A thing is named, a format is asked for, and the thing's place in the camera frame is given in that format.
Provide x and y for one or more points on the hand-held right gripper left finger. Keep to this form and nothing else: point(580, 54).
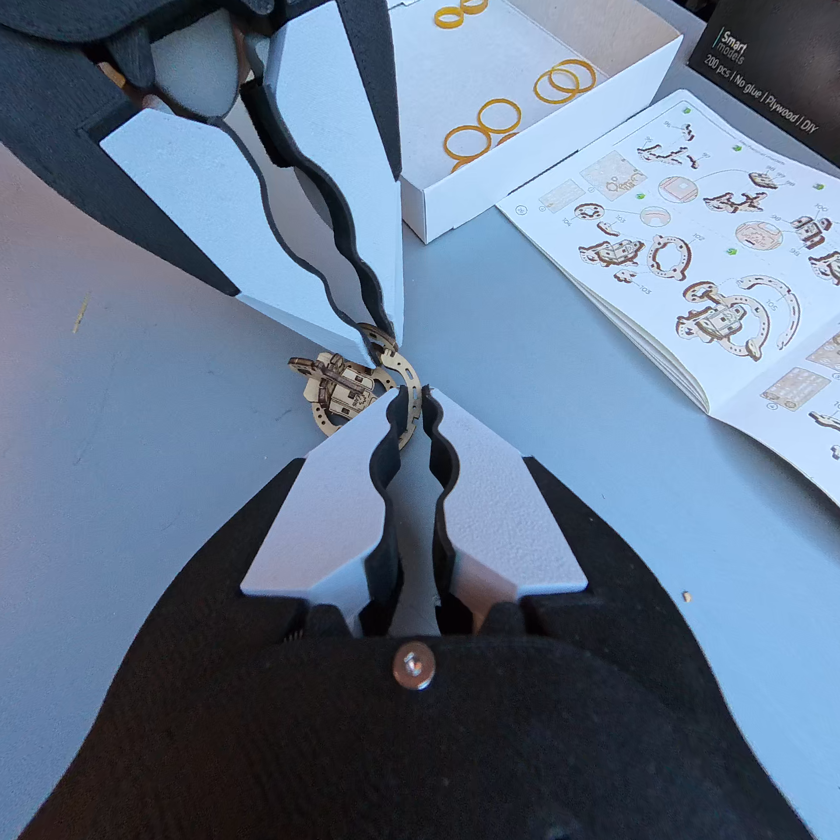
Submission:
point(315, 525)

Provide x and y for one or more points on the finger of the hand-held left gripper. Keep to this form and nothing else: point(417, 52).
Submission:
point(341, 131)
point(197, 197)

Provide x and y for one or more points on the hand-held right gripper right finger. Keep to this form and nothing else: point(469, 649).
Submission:
point(505, 525)

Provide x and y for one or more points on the wooden robot figure model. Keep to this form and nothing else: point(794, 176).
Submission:
point(348, 387)

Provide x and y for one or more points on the curved wooden arc part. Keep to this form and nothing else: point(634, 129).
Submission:
point(415, 384)

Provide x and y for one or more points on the white cardboard box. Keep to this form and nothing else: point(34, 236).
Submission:
point(472, 79)

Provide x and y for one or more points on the group of yellow rubber bands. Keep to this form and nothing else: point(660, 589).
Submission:
point(484, 130)

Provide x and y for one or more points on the thin wooden splinter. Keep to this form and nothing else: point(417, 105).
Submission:
point(80, 315)

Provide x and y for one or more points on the white instruction booklet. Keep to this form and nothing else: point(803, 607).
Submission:
point(617, 197)

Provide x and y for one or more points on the black printed box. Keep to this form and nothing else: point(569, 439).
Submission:
point(774, 39)

